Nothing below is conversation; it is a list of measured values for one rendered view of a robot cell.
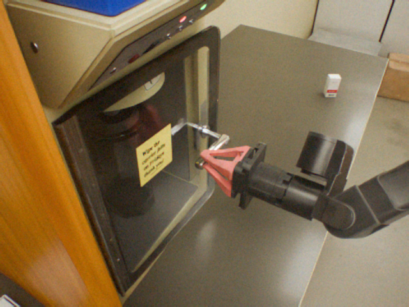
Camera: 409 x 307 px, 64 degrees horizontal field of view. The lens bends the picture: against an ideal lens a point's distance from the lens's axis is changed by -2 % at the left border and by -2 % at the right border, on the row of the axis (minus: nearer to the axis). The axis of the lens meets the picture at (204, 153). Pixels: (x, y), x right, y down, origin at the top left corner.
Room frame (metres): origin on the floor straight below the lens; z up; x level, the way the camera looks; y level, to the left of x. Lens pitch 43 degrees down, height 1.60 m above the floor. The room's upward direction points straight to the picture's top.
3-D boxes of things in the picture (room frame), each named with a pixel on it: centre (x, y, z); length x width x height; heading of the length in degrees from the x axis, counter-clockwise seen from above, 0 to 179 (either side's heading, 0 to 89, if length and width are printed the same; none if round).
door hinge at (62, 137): (0.28, 0.15, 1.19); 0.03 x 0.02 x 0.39; 150
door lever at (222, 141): (0.44, 0.00, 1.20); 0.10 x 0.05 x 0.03; 146
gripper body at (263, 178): (0.36, -0.10, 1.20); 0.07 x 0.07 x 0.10; 60
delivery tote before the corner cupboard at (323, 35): (2.79, -1.22, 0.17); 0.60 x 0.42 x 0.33; 58
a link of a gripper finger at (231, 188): (0.40, -0.04, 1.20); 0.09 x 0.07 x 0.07; 60
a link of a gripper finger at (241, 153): (0.40, -0.04, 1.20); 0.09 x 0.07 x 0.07; 60
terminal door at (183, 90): (0.40, 0.06, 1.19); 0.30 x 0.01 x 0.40; 146
